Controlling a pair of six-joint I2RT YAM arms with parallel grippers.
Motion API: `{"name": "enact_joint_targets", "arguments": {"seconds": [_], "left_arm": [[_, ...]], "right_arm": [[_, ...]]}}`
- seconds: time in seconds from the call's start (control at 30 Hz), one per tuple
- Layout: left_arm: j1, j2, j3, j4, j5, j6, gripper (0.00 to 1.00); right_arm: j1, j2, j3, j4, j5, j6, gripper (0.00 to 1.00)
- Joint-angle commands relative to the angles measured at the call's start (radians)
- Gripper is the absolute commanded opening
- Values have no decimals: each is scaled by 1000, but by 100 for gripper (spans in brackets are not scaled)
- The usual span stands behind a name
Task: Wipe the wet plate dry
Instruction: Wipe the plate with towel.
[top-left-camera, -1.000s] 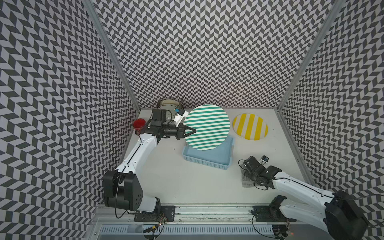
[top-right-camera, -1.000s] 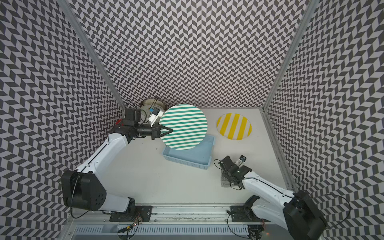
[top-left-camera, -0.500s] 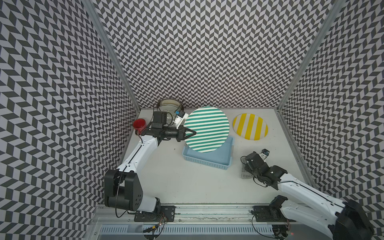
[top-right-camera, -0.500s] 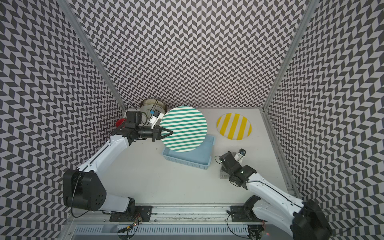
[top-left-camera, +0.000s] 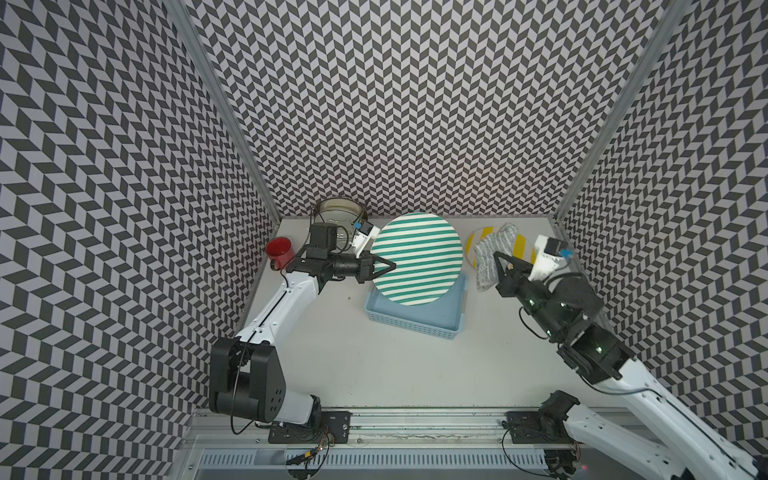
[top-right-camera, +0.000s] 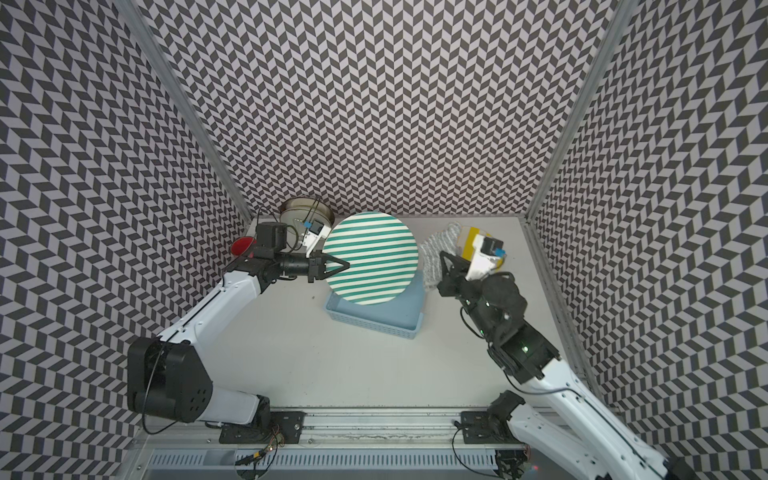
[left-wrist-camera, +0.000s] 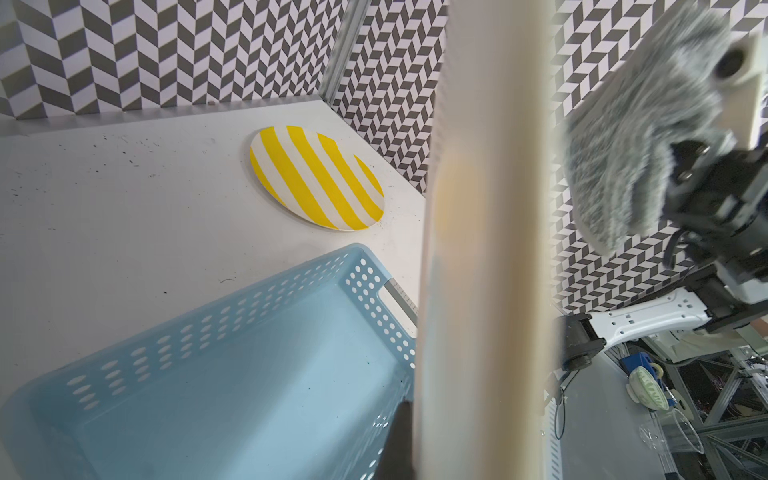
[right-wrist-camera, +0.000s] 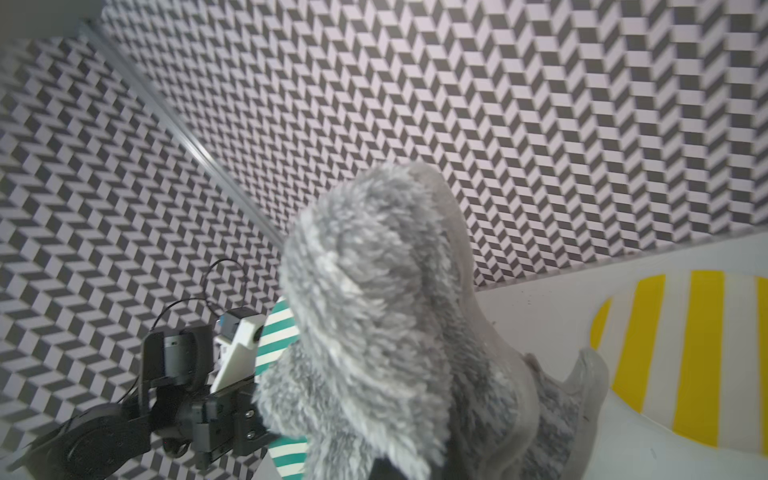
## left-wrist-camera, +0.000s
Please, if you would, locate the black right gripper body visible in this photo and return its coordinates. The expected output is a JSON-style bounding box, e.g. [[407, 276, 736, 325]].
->
[[662, 140, 767, 276]]

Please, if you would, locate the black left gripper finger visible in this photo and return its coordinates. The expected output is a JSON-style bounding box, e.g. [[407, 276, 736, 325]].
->
[[374, 401, 416, 480]]

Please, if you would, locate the grey striped fluffy cloth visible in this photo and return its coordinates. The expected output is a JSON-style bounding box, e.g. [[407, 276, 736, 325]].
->
[[562, 1, 736, 257]]

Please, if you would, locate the green striped round plate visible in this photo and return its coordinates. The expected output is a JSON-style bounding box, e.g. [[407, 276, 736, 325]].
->
[[413, 1, 559, 479]]

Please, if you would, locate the yellow striped round plate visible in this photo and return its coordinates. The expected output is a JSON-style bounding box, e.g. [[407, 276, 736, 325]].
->
[[250, 125, 385, 232]]

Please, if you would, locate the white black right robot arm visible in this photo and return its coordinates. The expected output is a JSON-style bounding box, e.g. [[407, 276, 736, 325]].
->
[[560, 137, 767, 372]]

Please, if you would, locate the light blue plastic basket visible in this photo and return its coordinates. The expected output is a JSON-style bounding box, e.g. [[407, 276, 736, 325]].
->
[[1, 244, 417, 479]]

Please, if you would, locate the green white object outside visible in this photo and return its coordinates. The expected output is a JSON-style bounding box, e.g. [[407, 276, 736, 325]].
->
[[626, 366, 670, 411]]

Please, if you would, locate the clear plastic cup outside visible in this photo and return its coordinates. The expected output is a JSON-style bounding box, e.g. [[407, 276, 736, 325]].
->
[[638, 409, 704, 454]]

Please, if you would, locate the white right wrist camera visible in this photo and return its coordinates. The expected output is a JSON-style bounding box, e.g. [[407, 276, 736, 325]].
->
[[712, 34, 767, 150]]

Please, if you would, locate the aluminium corner post right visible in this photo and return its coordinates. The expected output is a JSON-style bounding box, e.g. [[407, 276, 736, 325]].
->
[[318, 0, 371, 106]]

